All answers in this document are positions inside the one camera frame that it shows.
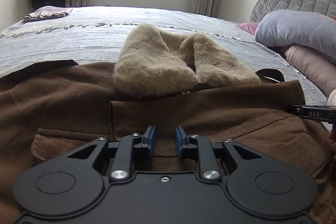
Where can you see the grey checked bedspread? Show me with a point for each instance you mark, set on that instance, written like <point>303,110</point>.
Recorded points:
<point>93,34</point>

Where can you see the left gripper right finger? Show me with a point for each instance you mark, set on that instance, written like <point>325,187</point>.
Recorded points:
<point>256,183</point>

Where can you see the brown jacket with fleece collar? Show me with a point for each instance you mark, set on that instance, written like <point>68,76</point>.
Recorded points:
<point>52,107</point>

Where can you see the grey quilted headboard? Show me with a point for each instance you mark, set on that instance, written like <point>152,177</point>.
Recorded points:
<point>263,7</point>

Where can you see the pink pillow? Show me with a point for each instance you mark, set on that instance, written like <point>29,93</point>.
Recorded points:
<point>317,67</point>

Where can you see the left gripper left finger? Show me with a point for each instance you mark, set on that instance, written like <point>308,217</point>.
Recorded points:
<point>76,180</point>

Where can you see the operator right hand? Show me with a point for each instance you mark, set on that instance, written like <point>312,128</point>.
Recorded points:
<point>332,137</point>

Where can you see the light blue grey pillow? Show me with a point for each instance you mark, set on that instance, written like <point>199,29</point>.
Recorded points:
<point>285,27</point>

